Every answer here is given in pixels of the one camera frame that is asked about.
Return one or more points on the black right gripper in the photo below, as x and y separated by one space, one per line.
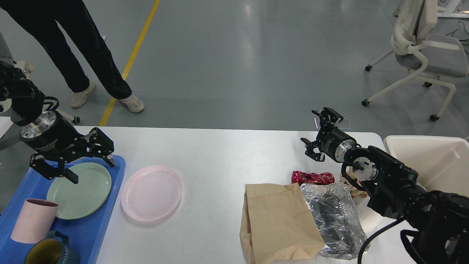
333 142

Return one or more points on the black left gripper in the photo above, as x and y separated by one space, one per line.
53 138

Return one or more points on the pink mug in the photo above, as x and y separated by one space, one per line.
34 221

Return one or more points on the pink plate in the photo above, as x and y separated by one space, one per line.
151 193

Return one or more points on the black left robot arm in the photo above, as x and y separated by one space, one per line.
27 100

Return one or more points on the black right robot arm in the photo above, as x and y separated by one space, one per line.
440 219

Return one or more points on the light green plate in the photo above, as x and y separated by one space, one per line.
82 199

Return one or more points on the crushed red can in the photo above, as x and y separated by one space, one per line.
314 178

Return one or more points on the white table at left edge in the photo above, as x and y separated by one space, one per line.
5 124

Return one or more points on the crumpled brown paper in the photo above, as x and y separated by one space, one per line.
355 187

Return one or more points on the crumpled aluminium foil tray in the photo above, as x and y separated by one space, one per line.
336 218

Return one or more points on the blue plastic tray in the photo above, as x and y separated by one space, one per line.
86 234

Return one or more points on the grey chair at left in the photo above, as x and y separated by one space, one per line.
26 68

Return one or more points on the brown paper bag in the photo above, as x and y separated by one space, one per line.
277 224

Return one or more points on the white paper cup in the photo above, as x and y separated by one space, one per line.
369 219

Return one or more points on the white plastic bin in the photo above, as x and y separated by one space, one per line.
442 162

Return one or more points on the white grey office chair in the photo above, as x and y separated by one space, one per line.
425 55

